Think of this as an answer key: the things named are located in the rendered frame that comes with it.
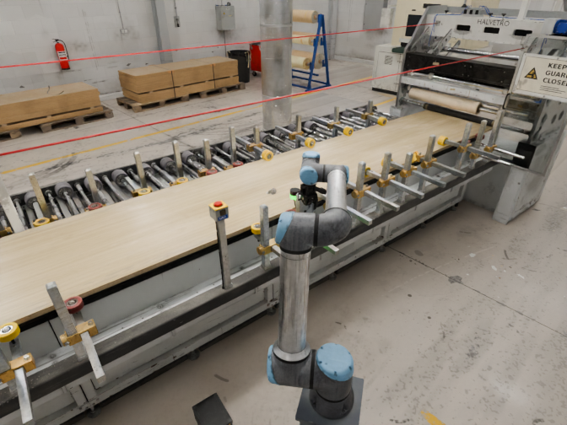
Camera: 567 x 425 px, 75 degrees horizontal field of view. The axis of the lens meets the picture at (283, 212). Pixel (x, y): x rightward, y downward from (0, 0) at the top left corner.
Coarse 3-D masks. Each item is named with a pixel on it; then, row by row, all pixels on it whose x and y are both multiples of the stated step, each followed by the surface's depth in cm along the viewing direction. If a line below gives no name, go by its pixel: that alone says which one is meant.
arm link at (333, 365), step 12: (324, 348) 148; (336, 348) 148; (312, 360) 145; (324, 360) 143; (336, 360) 144; (348, 360) 144; (312, 372) 143; (324, 372) 141; (336, 372) 140; (348, 372) 141; (312, 384) 144; (324, 384) 143; (336, 384) 142; (348, 384) 145; (324, 396) 148; (336, 396) 146
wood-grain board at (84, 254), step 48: (336, 144) 326; (384, 144) 326; (192, 192) 252; (240, 192) 252; (288, 192) 252; (0, 240) 206; (48, 240) 206; (96, 240) 205; (144, 240) 205; (192, 240) 205; (0, 288) 173; (96, 288) 174
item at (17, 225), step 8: (528, 0) 330; (520, 8) 337; (520, 16) 338; (0, 176) 198; (0, 184) 199; (0, 192) 201; (0, 200) 202; (8, 200) 205; (8, 208) 207; (8, 216) 208; (16, 216) 210; (16, 224) 212; (16, 232) 214
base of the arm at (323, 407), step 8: (312, 392) 155; (352, 392) 156; (312, 400) 155; (320, 400) 151; (328, 400) 148; (344, 400) 149; (352, 400) 154; (320, 408) 151; (328, 408) 149; (336, 408) 149; (344, 408) 152; (328, 416) 150; (336, 416) 150; (344, 416) 152
